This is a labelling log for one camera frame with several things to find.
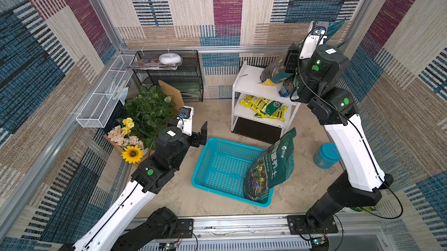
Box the yellow green fertilizer bag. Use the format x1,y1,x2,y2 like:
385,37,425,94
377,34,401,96
240,95,281,115

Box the colourful green blue soil bag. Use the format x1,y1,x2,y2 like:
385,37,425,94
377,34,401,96
279,75,299,97

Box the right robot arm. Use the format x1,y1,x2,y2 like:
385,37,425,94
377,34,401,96
285,44,393,234

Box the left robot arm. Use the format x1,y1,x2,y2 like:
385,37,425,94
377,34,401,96
60,118,208,251

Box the white metal shelf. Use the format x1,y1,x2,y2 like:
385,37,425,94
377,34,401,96
231,61,300,144

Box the teal plastic basket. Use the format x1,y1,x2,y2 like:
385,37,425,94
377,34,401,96
192,138,274,208

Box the wooden plant stand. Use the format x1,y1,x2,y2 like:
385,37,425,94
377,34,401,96
108,81,184,160

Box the green leafy plant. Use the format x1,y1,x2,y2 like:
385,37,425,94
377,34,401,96
124,86,176,148

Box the black mesh rack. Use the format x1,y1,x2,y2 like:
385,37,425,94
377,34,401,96
132,50,204,102

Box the yellow sunflower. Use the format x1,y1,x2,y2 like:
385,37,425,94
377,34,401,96
122,146,144,164

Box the pink and yellow flower bouquet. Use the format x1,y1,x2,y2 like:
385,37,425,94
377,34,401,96
105,117,144,150

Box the white round device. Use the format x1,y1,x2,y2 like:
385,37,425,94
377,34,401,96
158,53,182,65

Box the magazines on rack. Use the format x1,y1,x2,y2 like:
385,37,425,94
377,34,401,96
126,58,183,71

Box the teal round canister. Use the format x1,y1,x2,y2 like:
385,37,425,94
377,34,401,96
313,143,341,170

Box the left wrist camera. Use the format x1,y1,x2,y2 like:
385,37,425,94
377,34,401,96
177,106,194,136

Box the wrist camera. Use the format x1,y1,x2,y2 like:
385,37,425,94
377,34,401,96
299,20,329,60
177,106,194,136

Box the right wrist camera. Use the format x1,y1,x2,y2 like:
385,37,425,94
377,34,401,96
299,20,329,60

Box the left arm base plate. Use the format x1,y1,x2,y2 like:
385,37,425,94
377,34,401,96
172,218,194,239

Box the white wire wall basket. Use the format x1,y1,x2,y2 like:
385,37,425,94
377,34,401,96
76,54,135,128

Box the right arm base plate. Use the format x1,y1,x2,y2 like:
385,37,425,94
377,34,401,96
286,214,339,235

